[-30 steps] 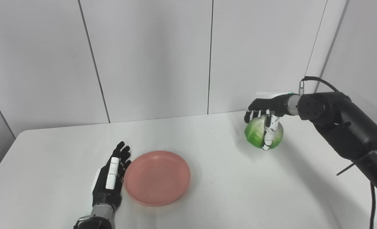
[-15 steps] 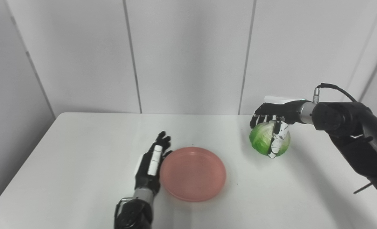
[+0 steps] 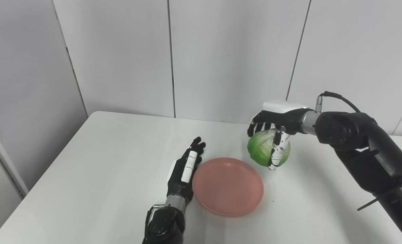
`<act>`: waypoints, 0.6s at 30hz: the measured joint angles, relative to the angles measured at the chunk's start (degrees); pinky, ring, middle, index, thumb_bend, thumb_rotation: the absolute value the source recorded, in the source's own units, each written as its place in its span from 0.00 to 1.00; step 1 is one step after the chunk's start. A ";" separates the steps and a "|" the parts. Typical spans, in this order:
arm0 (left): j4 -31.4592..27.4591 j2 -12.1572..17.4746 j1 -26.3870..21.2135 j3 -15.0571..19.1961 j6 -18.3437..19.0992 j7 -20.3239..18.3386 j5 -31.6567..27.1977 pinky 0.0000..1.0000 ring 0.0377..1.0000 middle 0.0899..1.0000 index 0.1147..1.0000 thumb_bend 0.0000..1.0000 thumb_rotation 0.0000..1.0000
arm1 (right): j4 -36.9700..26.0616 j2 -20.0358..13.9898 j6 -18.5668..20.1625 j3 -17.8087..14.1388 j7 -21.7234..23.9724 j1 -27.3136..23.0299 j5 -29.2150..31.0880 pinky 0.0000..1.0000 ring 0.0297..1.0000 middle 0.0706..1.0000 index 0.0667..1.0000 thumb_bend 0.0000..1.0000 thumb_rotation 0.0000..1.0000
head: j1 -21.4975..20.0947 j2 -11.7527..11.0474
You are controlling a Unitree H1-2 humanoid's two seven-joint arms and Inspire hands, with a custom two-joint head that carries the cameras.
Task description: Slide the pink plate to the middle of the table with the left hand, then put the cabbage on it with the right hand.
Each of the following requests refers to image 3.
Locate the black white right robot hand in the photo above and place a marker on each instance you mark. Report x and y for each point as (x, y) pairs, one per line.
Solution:
(285, 118)

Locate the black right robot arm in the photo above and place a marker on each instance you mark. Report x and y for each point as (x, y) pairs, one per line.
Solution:
(370, 156)

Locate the green white toy cabbage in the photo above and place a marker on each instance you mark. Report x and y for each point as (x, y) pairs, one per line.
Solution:
(260, 147)

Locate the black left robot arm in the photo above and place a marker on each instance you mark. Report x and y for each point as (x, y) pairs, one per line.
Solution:
(165, 227)

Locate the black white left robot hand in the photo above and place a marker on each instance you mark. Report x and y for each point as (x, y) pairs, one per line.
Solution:
(177, 183)

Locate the pink plastic plate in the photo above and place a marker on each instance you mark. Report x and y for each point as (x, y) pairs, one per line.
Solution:
(228, 188)

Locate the black zip tie tail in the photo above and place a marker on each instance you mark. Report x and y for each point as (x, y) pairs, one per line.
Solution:
(367, 204)

